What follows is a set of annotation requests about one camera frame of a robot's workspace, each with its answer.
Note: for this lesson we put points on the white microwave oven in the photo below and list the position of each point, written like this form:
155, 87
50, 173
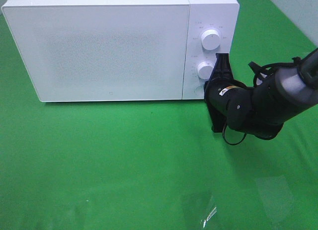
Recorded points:
203, 15

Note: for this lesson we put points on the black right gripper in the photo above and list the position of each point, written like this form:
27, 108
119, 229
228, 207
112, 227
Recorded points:
217, 87

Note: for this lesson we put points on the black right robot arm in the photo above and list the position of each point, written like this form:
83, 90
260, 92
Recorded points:
280, 91

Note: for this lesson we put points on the round door release button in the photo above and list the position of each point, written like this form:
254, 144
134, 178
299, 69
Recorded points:
199, 90

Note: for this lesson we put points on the white round knob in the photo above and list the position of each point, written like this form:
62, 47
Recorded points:
210, 39
204, 70

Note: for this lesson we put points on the white microwave door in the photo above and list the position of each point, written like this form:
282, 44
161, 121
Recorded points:
102, 53

